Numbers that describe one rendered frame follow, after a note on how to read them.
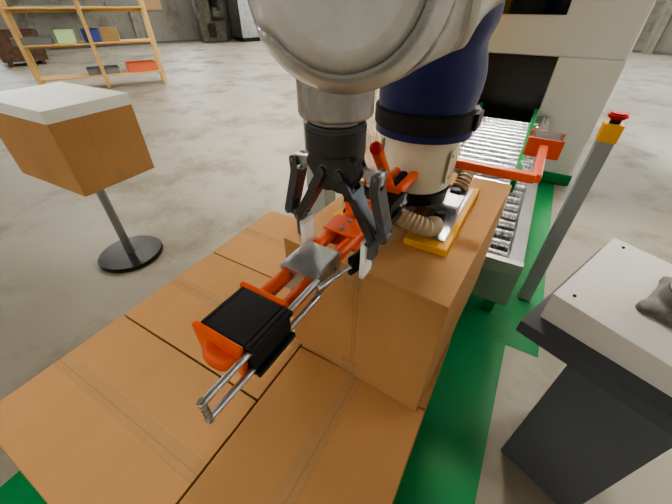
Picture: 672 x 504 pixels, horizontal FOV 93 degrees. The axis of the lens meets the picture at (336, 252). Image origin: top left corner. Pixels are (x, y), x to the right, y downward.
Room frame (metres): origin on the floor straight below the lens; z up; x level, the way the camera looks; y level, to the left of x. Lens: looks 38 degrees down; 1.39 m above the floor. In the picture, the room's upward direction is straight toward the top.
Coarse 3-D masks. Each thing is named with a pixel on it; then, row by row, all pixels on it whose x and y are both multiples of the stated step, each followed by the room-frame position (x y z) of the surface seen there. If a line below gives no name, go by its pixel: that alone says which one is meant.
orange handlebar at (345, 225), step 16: (464, 160) 0.74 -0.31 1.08; (544, 160) 0.75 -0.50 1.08; (416, 176) 0.67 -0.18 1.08; (496, 176) 0.70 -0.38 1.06; (512, 176) 0.68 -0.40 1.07; (528, 176) 0.66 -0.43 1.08; (336, 224) 0.46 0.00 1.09; (352, 224) 0.46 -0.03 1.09; (320, 240) 0.42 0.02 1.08; (336, 240) 0.45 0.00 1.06; (352, 240) 0.42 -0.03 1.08; (288, 272) 0.34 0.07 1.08; (272, 288) 0.31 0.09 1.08; (304, 288) 0.31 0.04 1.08; (288, 304) 0.28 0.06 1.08; (208, 352) 0.21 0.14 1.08; (224, 352) 0.21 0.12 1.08; (224, 368) 0.19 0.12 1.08
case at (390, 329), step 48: (480, 192) 0.85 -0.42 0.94; (288, 240) 0.61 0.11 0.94; (480, 240) 0.61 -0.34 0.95; (336, 288) 0.53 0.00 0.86; (384, 288) 0.47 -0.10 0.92; (432, 288) 0.45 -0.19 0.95; (336, 336) 0.53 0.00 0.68; (384, 336) 0.46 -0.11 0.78; (432, 336) 0.40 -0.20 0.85; (384, 384) 0.45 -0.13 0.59
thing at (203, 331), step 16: (240, 288) 0.29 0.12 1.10; (256, 288) 0.29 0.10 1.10; (224, 304) 0.26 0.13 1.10; (240, 304) 0.26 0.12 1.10; (256, 304) 0.26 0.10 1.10; (272, 304) 0.26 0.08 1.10; (208, 320) 0.24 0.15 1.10; (224, 320) 0.24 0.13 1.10; (240, 320) 0.24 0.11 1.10; (256, 320) 0.24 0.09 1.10; (208, 336) 0.22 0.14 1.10; (224, 336) 0.22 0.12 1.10; (240, 336) 0.22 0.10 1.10; (240, 352) 0.20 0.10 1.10; (240, 368) 0.20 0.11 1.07
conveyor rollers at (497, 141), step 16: (480, 128) 2.74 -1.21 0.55; (496, 128) 2.75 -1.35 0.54; (512, 128) 2.77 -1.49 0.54; (464, 144) 2.36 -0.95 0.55; (480, 144) 2.38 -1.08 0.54; (496, 144) 2.41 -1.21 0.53; (512, 144) 2.36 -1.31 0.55; (480, 160) 2.05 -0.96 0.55; (496, 160) 2.07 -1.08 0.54; (512, 160) 2.10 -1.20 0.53; (528, 160) 2.06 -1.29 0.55; (480, 176) 1.86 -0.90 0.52; (512, 192) 1.61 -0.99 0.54; (512, 208) 1.44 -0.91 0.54; (512, 224) 1.28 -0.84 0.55; (496, 240) 1.15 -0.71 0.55
